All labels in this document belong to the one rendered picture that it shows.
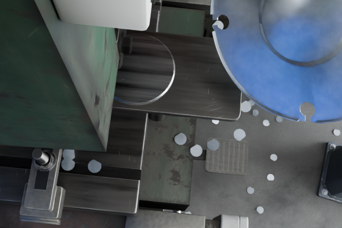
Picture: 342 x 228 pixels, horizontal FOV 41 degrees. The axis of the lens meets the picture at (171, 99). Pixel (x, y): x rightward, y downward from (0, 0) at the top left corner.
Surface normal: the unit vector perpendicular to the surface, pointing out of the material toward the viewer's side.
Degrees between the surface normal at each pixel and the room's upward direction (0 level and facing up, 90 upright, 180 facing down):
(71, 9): 90
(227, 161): 0
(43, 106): 90
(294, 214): 0
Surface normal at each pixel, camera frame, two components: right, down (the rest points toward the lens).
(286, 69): -0.62, 0.25
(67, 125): -0.10, 0.95
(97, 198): 0.04, -0.31
